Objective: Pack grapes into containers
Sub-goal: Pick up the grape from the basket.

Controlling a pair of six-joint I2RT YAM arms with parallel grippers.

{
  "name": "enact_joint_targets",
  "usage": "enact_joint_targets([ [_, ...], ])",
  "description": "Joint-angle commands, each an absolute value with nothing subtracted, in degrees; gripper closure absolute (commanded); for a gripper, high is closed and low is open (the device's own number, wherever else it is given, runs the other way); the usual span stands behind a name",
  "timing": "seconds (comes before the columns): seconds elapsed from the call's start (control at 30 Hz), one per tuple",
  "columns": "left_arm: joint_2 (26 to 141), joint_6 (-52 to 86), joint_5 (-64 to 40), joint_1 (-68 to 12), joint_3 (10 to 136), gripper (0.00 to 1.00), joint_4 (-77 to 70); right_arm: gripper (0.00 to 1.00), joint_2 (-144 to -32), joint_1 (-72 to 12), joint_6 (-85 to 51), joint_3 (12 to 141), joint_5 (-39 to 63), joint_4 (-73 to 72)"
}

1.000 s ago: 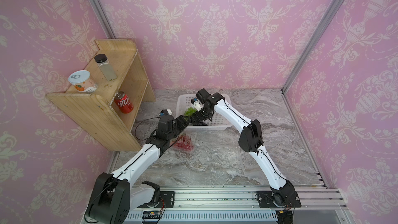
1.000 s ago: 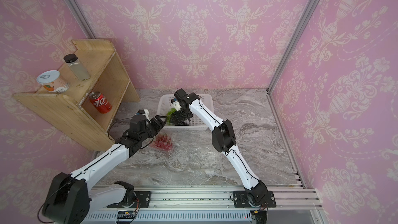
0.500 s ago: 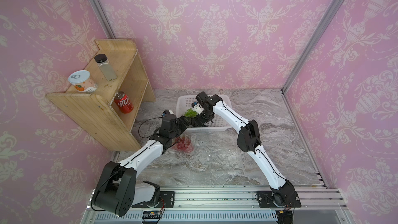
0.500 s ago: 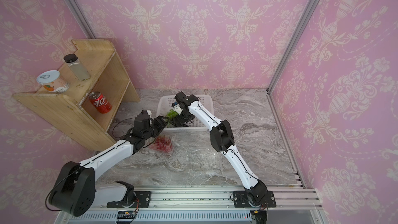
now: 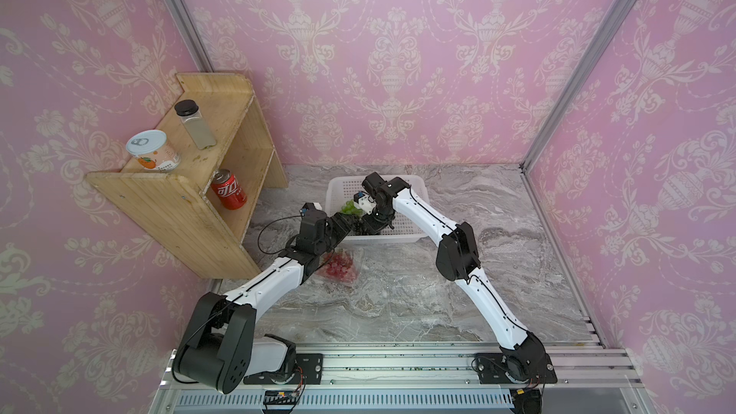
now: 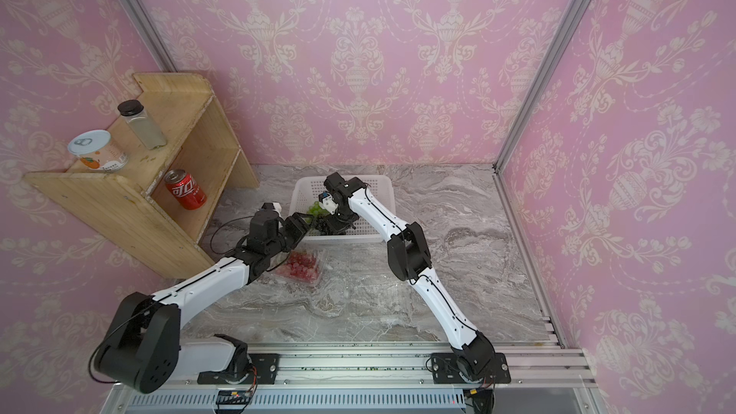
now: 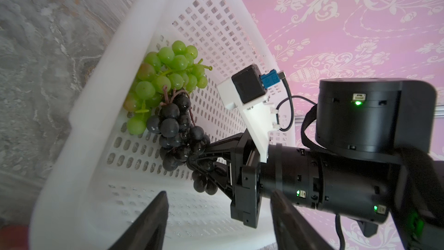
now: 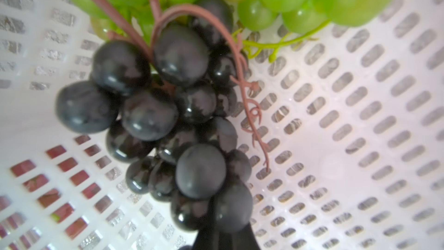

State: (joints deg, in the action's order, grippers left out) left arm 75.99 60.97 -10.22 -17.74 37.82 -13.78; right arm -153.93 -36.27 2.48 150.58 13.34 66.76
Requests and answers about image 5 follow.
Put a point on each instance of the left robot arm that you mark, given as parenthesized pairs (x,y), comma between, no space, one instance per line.
(219,348)

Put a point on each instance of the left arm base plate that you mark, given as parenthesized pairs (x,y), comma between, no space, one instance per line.
(300,368)

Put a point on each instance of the red grape bunch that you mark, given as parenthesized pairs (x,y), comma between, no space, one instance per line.
(340,266)

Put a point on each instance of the clear plastic clamshell container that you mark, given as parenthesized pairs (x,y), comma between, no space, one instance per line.
(356,254)

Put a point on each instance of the red cola can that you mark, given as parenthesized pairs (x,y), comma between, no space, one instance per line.
(228,190)

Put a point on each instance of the wooden shelf unit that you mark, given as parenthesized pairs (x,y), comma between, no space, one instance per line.
(179,209)

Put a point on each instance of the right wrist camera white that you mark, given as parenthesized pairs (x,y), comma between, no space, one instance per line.
(364,202)

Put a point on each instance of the green grape bunch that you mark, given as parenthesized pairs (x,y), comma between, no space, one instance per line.
(350,208)

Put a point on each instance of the aluminium rail frame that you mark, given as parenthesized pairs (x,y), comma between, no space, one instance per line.
(423,377)

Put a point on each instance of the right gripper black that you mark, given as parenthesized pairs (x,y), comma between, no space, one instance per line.
(374,227)

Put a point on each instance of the clear bottle black cap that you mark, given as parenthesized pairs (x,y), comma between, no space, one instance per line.
(189,114)

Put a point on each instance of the black grape bunch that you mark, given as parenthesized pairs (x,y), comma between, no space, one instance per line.
(359,229)

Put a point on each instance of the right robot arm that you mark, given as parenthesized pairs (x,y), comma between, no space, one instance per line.
(457,260)

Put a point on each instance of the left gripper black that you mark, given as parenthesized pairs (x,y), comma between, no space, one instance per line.
(340,225)

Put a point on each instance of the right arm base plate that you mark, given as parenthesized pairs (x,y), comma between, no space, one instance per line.
(498,368)

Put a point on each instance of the white orange printed can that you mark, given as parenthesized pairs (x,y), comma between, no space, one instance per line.
(152,149)

